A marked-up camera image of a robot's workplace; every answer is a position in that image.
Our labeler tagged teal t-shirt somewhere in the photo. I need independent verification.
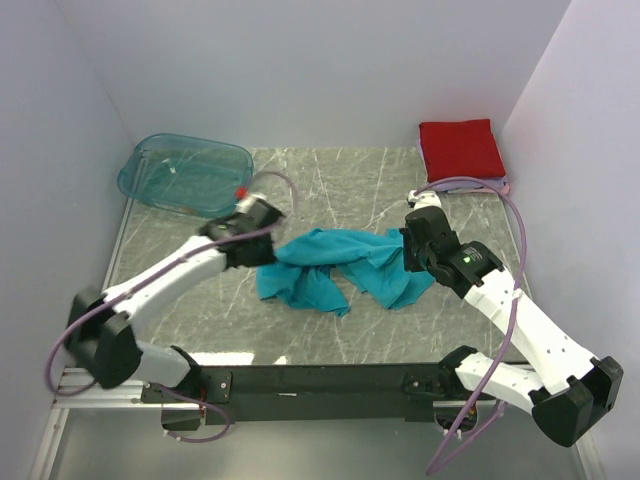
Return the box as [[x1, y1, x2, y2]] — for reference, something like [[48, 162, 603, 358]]
[[256, 229, 435, 317]]

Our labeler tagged teal transparent plastic basin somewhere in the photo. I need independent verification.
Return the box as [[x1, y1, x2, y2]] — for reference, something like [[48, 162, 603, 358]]
[[117, 133, 254, 219]]

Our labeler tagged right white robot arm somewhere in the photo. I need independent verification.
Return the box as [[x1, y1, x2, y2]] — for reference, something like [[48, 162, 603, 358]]
[[400, 203, 624, 447]]

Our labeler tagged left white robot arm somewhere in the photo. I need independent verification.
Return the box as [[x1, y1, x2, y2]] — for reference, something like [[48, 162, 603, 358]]
[[65, 195, 285, 402]]

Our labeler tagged folded lavender t-shirt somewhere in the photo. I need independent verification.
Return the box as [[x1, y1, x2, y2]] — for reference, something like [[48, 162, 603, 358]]
[[416, 141, 508, 193]]

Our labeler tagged folded pink t-shirt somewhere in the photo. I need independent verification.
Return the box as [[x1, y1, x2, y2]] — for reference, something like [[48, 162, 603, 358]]
[[476, 183, 510, 195]]

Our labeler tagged folded red t-shirt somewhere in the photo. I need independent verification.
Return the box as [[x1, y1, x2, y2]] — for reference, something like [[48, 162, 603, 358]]
[[419, 119, 506, 181]]

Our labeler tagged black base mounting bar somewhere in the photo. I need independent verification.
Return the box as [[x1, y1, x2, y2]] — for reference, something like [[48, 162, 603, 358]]
[[139, 362, 446, 427]]

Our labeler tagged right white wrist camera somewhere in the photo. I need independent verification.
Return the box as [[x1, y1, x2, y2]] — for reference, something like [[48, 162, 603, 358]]
[[407, 190, 442, 209]]

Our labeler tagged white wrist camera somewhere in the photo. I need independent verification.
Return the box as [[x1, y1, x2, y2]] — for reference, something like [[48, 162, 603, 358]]
[[235, 187, 266, 213], [407, 190, 442, 209]]

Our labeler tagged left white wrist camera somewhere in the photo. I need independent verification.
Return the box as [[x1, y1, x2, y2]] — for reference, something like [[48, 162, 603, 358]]
[[235, 187, 266, 213]]

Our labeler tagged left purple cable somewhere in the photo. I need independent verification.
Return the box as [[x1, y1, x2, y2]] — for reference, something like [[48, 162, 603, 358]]
[[45, 171, 301, 445]]

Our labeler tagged aluminium rail frame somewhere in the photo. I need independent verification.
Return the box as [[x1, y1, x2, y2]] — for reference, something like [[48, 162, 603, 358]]
[[31, 369, 604, 479]]

